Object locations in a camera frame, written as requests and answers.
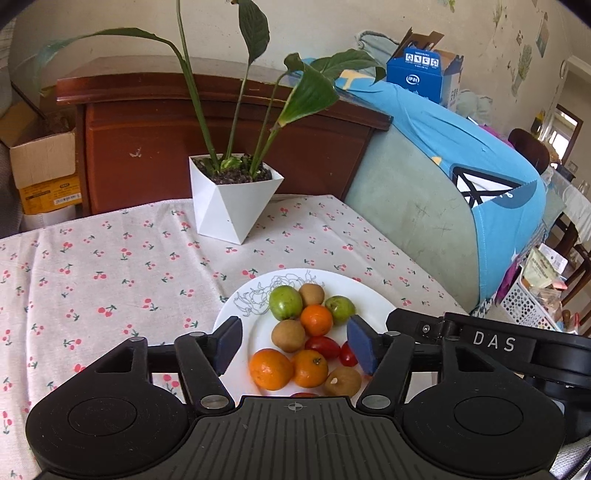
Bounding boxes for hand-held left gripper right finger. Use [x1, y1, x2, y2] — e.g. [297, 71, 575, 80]
[346, 315, 499, 414]

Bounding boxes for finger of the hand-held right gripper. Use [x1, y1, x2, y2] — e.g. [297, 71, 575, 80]
[387, 308, 446, 344]

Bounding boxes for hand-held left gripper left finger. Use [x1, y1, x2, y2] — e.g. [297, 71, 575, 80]
[92, 316, 244, 415]

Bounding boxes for white flower-print plate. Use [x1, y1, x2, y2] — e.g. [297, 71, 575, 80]
[212, 268, 402, 400]

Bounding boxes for brown kiwi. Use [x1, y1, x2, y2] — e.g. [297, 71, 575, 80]
[298, 283, 326, 307]
[271, 319, 306, 353]
[322, 366, 362, 398]

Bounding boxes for green round fruit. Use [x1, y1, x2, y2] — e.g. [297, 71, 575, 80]
[269, 285, 304, 322]
[325, 295, 356, 324]

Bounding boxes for large orange mandarin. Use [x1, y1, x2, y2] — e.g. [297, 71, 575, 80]
[249, 349, 294, 391]

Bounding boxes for small orange mandarin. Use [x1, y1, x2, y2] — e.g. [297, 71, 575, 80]
[301, 304, 334, 337]

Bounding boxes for white perforated basket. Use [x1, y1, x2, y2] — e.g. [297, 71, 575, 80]
[499, 265, 568, 330]

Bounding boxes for purple cloth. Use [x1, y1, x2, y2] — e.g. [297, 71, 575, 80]
[494, 258, 522, 305]

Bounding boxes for snack packets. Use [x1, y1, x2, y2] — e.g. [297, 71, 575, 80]
[522, 247, 568, 301]

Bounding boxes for grey cloth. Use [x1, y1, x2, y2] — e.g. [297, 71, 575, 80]
[549, 438, 591, 480]

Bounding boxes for white angular plant pot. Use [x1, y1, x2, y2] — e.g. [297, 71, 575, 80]
[188, 154, 284, 244]

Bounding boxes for cherry-print tablecloth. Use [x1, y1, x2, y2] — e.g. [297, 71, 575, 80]
[0, 194, 467, 480]

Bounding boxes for blue printed cloth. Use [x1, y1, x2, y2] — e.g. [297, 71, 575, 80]
[300, 55, 548, 315]

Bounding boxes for dark brown chair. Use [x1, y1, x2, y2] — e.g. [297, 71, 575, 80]
[508, 128, 550, 175]

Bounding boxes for brown wooden cabinet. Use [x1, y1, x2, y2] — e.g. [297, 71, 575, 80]
[56, 55, 393, 217]

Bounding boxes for blue carton box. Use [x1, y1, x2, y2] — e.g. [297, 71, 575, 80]
[386, 28, 465, 112]

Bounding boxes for green leafy plant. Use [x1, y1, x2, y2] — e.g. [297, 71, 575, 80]
[34, 0, 387, 174]

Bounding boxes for open cardboard box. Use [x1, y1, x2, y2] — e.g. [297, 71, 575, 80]
[0, 99, 84, 217]

